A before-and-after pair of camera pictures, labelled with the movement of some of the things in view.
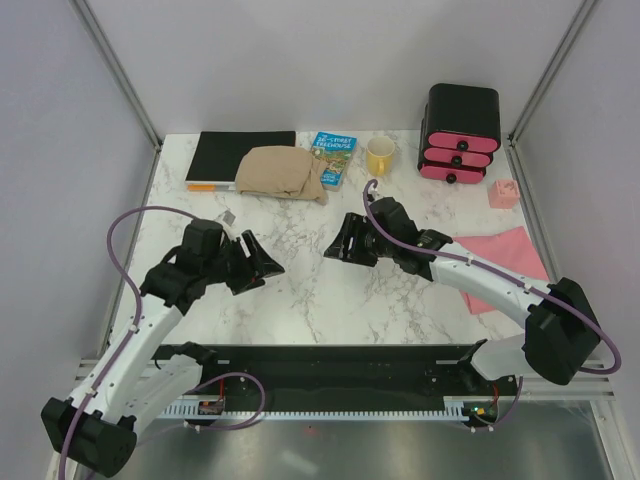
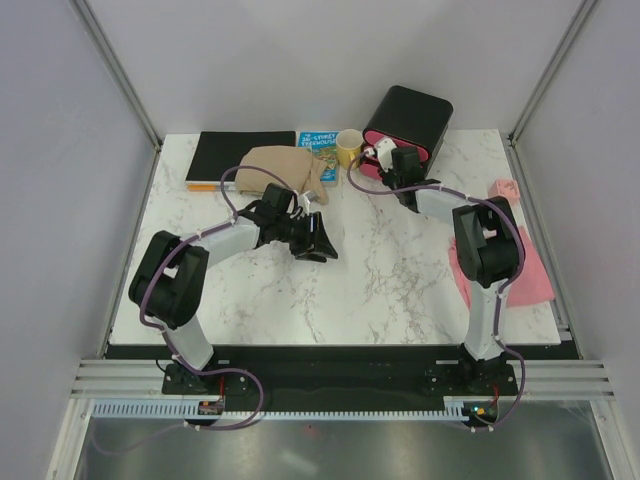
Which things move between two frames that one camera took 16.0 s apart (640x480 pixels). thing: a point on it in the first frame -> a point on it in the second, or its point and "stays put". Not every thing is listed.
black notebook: [218, 155] stays put
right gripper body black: [379, 247] -> [391, 179]
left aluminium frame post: [116, 69] stays put
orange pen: [201, 187] stays put
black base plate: [348, 374] stays put
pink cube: [503, 194] stays put
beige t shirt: [280, 171] stays put
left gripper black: [259, 262] -> [318, 238]
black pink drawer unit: [461, 128] -> [410, 119]
